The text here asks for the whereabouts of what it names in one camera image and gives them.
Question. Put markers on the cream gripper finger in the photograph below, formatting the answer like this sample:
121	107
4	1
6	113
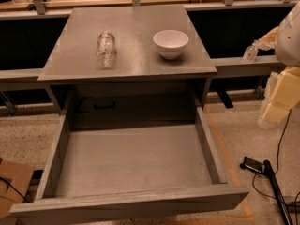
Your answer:
281	94

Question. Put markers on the clear plastic water bottle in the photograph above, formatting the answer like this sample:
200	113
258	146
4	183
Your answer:
105	50

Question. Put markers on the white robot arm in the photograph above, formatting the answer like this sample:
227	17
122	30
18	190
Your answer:
287	47

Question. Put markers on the clear pump dispenser bottle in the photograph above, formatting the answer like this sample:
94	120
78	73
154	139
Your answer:
250	53

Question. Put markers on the grey cabinet with top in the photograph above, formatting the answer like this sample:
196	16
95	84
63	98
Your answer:
149	90

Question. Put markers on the open grey top drawer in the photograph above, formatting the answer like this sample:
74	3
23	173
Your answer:
95	175

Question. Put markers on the small black floor device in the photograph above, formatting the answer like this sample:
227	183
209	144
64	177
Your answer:
252	165

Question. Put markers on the white ceramic bowl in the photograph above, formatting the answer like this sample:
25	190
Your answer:
170	43

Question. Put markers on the cardboard box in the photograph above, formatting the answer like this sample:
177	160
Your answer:
15	180

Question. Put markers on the black handle inside cabinet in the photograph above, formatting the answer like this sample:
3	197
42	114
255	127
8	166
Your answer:
101	103

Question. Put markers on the grey long bench rail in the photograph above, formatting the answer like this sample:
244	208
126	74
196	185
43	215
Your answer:
231	67

